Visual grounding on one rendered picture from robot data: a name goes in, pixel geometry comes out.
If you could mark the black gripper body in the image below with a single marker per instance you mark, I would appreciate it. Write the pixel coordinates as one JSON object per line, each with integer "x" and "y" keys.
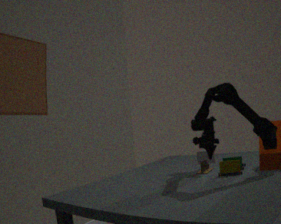
{"x": 209, "y": 139}

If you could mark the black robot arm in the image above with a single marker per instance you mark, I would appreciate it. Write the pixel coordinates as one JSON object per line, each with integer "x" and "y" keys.
{"x": 227, "y": 94}

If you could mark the yellow board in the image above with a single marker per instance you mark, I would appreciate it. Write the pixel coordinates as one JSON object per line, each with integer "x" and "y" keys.
{"x": 232, "y": 166}

